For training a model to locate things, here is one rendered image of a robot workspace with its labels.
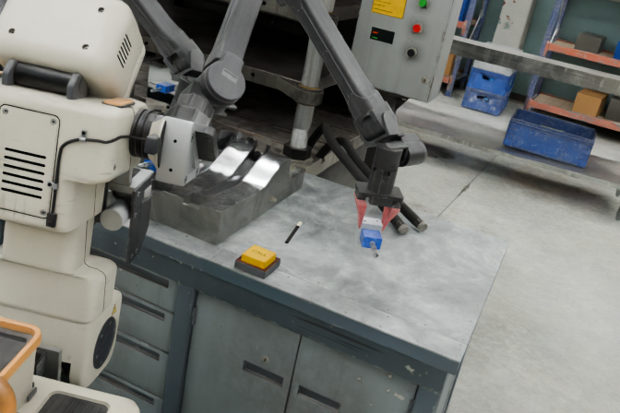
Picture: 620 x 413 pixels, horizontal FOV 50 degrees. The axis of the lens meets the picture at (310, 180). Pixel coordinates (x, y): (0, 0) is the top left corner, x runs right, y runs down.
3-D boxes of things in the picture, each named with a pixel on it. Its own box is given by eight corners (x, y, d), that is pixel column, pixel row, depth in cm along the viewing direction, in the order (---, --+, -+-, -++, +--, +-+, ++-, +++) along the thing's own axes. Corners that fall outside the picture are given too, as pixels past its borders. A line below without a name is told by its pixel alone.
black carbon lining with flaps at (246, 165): (211, 204, 167) (217, 169, 163) (158, 184, 172) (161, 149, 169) (274, 169, 197) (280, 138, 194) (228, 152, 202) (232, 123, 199)
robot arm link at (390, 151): (373, 137, 146) (391, 147, 142) (394, 135, 150) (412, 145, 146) (366, 167, 148) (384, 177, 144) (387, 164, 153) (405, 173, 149)
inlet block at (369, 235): (384, 267, 146) (390, 246, 144) (362, 265, 145) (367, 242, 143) (375, 239, 158) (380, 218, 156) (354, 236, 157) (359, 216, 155)
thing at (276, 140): (304, 183, 229) (307, 164, 227) (16, 84, 271) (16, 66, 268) (380, 133, 303) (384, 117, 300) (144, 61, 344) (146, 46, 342)
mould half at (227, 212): (216, 245, 162) (223, 194, 157) (128, 211, 171) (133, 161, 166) (302, 187, 206) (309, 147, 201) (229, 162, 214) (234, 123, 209)
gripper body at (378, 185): (353, 187, 153) (360, 158, 150) (397, 194, 154) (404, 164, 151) (357, 199, 147) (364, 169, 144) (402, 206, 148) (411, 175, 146)
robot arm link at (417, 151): (355, 125, 151) (381, 111, 144) (390, 123, 158) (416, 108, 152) (372, 176, 149) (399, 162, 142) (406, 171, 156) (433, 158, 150)
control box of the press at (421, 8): (356, 371, 257) (456, -20, 204) (285, 340, 267) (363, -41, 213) (375, 344, 277) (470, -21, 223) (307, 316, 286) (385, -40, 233)
